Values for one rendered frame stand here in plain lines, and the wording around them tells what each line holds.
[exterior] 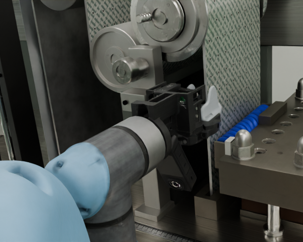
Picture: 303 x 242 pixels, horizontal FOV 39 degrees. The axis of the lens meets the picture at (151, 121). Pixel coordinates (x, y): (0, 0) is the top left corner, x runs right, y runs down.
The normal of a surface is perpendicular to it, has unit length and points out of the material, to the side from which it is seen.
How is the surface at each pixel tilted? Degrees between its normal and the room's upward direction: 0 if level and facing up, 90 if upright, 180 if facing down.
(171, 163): 119
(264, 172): 90
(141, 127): 30
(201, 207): 90
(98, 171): 59
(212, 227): 0
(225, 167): 90
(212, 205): 90
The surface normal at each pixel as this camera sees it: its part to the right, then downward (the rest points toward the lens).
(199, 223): -0.09, -0.94
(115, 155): 0.64, -0.42
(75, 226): 0.99, -0.16
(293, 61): -0.56, 0.32
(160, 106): 0.82, 0.11
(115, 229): 0.60, 0.20
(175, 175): -0.41, 0.75
